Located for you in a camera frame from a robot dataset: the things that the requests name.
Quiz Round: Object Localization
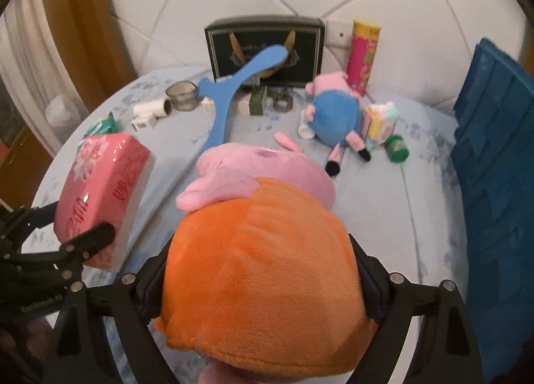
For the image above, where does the white cardboard tube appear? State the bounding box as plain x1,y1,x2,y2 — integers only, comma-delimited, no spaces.
132,99,172,120

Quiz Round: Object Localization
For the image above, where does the white plastic bag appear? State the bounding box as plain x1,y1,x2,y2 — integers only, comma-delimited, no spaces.
45,94,80,128

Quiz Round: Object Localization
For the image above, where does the pig plush in blue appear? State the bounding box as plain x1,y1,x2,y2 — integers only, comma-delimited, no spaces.
301,72,373,178

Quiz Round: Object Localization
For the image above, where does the pig plush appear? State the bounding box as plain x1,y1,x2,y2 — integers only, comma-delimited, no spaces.
154,132,381,384
301,72,373,178

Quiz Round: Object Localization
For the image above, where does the red yellow chips can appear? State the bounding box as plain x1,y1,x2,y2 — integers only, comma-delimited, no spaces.
344,19,382,98

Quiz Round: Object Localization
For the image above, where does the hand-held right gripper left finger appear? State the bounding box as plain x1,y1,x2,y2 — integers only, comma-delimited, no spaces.
44,238,176,384

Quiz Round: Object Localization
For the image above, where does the white pill bottle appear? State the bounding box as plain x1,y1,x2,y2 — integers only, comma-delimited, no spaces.
297,111,318,139

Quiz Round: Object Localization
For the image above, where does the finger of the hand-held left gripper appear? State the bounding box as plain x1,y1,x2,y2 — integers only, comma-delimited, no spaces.
50,222,116,284
8,200,60,243

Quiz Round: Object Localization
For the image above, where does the clear plastic cup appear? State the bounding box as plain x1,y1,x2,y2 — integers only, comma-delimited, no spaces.
165,80,198,111

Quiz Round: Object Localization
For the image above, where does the green small bottle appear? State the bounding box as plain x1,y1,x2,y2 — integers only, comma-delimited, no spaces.
384,134,410,163

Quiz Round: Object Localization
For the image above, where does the blue plastic crate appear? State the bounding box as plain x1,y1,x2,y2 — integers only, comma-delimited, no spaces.
453,37,534,368

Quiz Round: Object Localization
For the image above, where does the white curtain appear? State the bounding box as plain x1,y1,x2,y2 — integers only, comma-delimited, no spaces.
0,0,63,159

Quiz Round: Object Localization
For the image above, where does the white small box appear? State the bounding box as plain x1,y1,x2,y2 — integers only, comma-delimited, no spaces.
131,115,158,132

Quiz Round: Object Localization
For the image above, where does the green wipes packet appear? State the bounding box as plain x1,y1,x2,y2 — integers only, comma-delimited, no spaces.
81,112,117,139

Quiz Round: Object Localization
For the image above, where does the wooden headboard post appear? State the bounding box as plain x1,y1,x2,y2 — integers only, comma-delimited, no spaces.
62,0,138,88

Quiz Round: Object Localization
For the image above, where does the pastel tissue box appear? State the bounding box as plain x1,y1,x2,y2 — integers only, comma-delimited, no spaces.
362,101,400,151

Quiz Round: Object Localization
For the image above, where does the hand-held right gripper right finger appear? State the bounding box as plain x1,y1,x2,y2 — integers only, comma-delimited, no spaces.
348,234,478,384

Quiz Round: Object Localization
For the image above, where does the blue clothes hanger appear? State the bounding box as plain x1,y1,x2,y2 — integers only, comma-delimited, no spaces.
196,44,288,155

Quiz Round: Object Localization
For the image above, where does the black gift box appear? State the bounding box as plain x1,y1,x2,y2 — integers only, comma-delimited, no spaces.
204,14,326,88

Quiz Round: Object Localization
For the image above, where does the pink tissue pack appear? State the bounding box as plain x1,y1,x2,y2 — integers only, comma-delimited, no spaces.
55,132,152,271

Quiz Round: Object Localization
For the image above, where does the white wall socket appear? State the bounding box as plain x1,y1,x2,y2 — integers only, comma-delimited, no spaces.
324,20,355,48

